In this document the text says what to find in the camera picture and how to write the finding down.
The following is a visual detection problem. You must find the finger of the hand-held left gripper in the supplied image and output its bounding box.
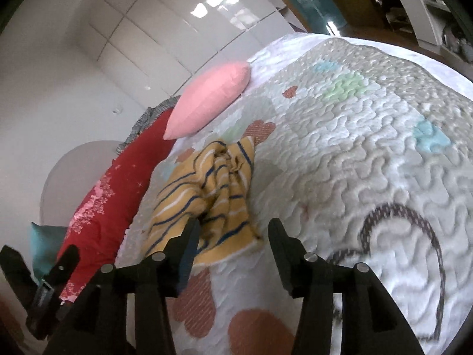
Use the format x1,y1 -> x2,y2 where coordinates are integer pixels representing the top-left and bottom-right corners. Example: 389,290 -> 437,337
0,245 -> 38,306
43,245 -> 81,293

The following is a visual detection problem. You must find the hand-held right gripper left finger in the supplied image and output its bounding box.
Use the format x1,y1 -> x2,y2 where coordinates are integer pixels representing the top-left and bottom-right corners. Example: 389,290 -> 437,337
42,220 -> 202,355

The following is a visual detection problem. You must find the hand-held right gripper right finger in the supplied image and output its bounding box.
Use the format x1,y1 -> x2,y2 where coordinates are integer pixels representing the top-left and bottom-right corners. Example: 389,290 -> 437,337
268,217 -> 425,355

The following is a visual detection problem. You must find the yellow striped shirt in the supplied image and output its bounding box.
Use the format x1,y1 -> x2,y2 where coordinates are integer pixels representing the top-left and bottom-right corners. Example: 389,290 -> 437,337
146,136 -> 265,267

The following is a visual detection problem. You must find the teal pillow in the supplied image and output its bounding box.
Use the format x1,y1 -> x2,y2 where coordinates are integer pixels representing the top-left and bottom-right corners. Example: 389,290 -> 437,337
30,222 -> 69,282

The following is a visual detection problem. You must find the white round headboard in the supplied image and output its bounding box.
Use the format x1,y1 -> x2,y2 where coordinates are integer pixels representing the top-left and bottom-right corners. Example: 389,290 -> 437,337
39,140 -> 124,226

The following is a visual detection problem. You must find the red floral pillow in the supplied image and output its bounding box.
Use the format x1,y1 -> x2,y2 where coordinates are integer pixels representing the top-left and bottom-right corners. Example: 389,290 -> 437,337
55,107 -> 178,302

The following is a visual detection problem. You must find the white quilted blanket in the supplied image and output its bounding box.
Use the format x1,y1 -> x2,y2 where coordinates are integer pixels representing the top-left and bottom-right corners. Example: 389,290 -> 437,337
118,33 -> 473,355

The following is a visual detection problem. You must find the grey ruffled cloth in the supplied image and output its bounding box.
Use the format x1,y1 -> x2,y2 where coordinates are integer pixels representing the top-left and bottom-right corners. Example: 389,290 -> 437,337
114,96 -> 182,156

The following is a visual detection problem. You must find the pink pillow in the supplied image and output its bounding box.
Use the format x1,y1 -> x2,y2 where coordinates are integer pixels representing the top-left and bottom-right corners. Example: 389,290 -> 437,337
163,61 -> 252,141

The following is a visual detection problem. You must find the white wardrobe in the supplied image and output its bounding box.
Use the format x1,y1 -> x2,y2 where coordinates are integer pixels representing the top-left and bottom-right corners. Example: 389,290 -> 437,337
74,0 -> 307,100

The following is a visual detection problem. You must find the white shelf unit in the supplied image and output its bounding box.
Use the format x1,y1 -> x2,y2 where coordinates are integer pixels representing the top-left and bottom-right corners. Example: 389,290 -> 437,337
384,0 -> 473,58

